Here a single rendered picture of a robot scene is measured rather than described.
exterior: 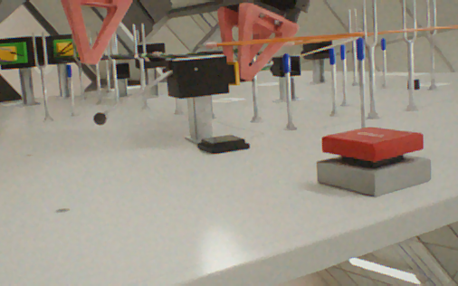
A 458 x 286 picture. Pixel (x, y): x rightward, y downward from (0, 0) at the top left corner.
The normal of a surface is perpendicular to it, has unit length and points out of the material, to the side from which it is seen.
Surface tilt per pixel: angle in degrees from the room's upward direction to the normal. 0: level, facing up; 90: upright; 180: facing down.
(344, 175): 143
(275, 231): 53
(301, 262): 90
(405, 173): 90
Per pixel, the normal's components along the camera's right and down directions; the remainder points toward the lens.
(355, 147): -0.87, 0.14
